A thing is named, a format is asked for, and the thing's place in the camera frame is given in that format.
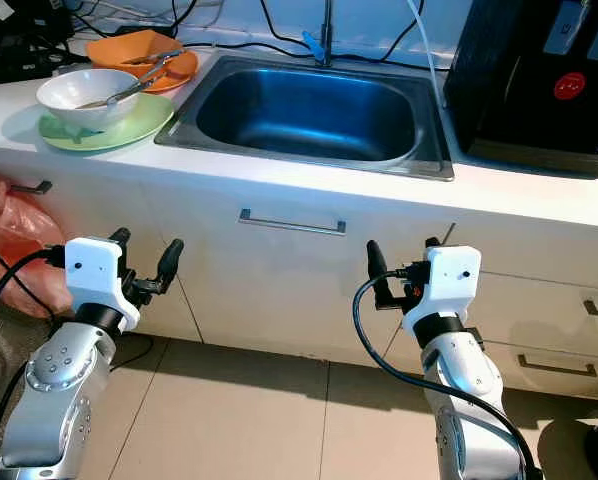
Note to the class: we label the light green plate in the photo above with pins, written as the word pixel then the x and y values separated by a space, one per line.
pixel 145 125

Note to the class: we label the golden metal spoon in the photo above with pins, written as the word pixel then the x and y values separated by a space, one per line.
pixel 131 90

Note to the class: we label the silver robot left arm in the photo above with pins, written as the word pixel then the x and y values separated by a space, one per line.
pixel 54 385

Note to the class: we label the white kitchen cabinet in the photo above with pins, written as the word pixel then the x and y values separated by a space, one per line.
pixel 259 290

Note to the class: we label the red plastic bag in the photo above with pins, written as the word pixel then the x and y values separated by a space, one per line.
pixel 19 230

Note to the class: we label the black appliance with red sticker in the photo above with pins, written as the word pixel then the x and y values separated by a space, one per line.
pixel 519 115

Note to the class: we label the stainless steel sink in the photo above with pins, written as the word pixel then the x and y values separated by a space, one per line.
pixel 309 115

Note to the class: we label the orange plate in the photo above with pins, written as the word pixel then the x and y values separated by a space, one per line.
pixel 124 47

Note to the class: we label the black power strip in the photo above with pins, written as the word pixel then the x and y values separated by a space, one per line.
pixel 29 65

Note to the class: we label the white water tube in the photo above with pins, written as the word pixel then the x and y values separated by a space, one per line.
pixel 424 40

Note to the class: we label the dark metal faucet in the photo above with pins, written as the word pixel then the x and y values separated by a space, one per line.
pixel 326 30

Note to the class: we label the black power supply box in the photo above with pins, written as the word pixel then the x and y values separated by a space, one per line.
pixel 24 18

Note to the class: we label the grey rectangular adapter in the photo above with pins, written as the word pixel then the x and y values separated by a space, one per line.
pixel 567 28

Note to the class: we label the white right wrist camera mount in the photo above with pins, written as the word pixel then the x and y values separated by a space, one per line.
pixel 449 280

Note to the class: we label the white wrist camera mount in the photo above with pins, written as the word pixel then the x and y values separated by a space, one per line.
pixel 91 275
pixel 449 280

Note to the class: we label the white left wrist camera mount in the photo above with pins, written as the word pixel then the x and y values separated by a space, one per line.
pixel 91 275

